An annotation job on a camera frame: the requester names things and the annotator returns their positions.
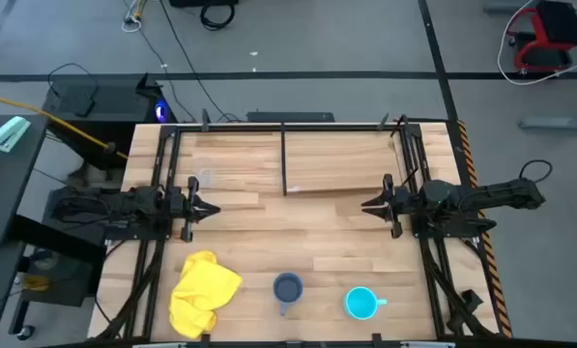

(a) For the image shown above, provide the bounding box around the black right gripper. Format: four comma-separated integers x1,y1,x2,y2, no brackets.
360,172,418,240

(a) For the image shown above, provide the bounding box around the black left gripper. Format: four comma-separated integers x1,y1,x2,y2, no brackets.
165,175,221,244

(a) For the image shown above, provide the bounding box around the clear glass cup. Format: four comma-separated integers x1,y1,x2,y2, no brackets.
194,164,217,190

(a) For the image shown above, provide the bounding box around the teal mug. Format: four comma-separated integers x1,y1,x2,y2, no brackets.
343,285,389,321

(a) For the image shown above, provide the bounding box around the grey-blue mug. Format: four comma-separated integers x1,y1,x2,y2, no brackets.
272,272,304,318

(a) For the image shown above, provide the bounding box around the black shelf divider bar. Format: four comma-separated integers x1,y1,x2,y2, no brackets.
280,121,289,197

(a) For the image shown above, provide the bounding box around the thin black rod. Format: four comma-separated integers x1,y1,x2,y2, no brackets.
389,114,410,139

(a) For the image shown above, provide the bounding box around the yellow cloth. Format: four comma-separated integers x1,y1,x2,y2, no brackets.
168,249,245,340

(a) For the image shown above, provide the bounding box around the black power strip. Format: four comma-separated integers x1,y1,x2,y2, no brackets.
246,111,335,124

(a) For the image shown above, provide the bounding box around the black yellow hazard tape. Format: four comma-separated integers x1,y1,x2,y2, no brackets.
456,120,514,339

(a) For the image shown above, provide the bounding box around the black computer tower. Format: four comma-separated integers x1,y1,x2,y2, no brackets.
42,72,177,170

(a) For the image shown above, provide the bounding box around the black wheeled cart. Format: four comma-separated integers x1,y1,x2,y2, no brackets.
7,212,108,339

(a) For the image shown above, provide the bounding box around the small black device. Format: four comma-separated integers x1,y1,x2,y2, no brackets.
70,85,100,119

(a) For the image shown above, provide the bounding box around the small yellow item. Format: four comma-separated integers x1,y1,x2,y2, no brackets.
23,274,51,292

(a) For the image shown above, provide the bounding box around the grey metal foot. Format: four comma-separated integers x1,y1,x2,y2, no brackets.
518,113,577,132

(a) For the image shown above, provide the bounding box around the black desk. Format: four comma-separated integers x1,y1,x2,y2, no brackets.
0,113,48,248

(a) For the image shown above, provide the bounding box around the black box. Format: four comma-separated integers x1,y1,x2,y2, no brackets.
168,0,240,9

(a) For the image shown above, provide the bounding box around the mint green stapler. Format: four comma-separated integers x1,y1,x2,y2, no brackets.
0,115,32,154

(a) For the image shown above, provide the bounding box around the red black rolling stool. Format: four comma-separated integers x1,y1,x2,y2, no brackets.
505,0,577,75

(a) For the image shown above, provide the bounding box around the black metal table frame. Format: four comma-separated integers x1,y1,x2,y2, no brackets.
92,120,511,348

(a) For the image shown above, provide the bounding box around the long black cable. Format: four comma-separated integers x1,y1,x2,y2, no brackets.
158,0,234,123

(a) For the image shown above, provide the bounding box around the coiled black cable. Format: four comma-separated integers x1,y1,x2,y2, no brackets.
199,3,237,32

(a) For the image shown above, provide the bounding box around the white yellow cable bundle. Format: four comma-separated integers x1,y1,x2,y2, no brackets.
120,0,149,34

